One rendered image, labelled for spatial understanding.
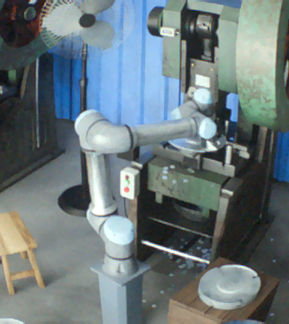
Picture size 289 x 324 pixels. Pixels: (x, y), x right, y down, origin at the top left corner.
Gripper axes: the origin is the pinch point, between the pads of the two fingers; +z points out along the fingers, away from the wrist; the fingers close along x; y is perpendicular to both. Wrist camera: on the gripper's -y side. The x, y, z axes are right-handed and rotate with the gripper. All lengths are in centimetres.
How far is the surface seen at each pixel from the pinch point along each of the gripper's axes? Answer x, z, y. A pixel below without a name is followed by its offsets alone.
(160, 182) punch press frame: -11.0, 20.9, -22.6
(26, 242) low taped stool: -71, 18, -69
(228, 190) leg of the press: -10.8, 11.8, 14.2
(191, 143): 2.5, 2.5, -9.7
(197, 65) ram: 27.4, -25.5, -12.6
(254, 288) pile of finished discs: -53, 20, 46
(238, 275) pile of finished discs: -47, 23, 35
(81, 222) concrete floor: -18, 79, -85
